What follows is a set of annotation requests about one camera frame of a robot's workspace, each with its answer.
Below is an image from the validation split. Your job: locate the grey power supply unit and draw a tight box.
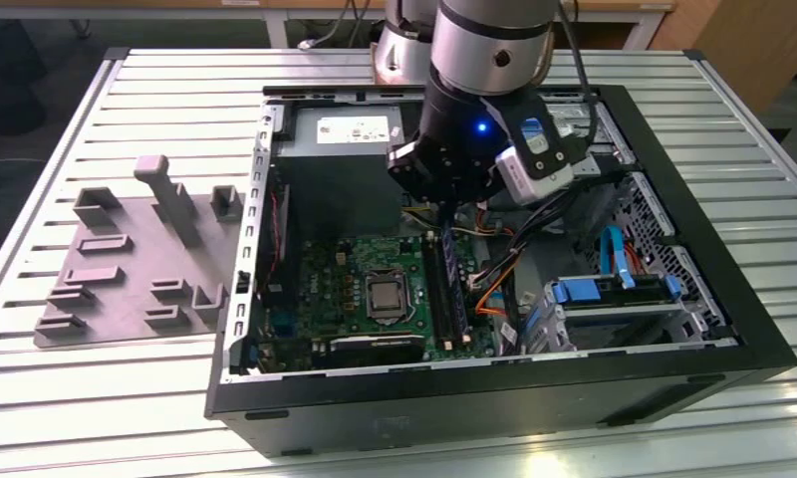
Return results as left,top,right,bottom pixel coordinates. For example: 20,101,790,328
271,107,427,235

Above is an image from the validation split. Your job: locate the metal socket cover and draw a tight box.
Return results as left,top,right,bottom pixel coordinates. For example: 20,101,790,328
363,270,415,323

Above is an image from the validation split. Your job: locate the green motherboard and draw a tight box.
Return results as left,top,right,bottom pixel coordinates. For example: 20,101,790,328
255,233,507,372

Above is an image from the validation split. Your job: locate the silver CPU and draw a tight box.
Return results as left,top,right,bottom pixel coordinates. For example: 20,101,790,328
370,284,407,311

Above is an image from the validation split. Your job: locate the hard disk in blue carrier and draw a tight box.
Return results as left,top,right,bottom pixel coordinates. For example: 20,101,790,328
550,276,683,306

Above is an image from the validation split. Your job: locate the metal disk bay cage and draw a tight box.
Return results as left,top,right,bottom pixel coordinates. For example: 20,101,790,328
544,278,706,350

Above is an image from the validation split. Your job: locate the black graphics card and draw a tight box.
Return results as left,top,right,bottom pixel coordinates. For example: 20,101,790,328
311,334,427,369

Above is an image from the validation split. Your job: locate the brown wooden cabinet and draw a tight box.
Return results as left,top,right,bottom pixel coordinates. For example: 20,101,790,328
650,0,797,116

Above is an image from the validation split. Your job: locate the grey parts rack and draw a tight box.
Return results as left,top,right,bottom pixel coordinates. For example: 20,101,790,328
32,153,247,350

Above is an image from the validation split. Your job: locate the black PC case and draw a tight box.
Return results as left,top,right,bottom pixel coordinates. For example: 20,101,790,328
203,84,797,457

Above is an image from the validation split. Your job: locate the yellow wire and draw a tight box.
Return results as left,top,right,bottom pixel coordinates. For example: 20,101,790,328
402,201,444,223

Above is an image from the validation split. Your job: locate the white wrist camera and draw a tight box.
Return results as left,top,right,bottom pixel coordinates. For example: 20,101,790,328
495,148,578,206

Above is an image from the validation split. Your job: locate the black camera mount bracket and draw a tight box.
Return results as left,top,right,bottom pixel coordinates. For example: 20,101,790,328
482,94,570,181

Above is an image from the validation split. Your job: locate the black cable bundle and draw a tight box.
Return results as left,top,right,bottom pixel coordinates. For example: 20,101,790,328
504,188,584,255

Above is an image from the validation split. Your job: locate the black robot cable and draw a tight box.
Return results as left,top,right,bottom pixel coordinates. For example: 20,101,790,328
556,0,604,150

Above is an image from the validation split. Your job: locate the blue flat data cable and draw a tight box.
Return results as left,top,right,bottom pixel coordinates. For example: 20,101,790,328
599,224,639,290

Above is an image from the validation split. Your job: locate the orange wire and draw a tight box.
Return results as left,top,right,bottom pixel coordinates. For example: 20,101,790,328
475,291,507,317

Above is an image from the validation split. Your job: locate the wooden desk white frame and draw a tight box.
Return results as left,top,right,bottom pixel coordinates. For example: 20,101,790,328
218,0,678,51

